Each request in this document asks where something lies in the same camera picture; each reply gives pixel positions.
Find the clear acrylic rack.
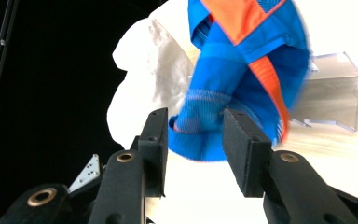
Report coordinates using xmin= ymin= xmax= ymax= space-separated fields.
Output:
xmin=148 ymin=18 xmax=358 ymax=133

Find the blue and orange cap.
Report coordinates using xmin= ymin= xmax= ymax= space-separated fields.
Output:
xmin=167 ymin=0 xmax=311 ymax=162

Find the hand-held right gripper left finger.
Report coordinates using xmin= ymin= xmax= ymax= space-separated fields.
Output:
xmin=88 ymin=107 xmax=169 ymax=224

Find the white cap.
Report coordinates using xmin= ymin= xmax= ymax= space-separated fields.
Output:
xmin=106 ymin=0 xmax=201 ymax=150

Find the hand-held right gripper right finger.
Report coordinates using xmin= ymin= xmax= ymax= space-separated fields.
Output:
xmin=223 ymin=108 xmax=358 ymax=224

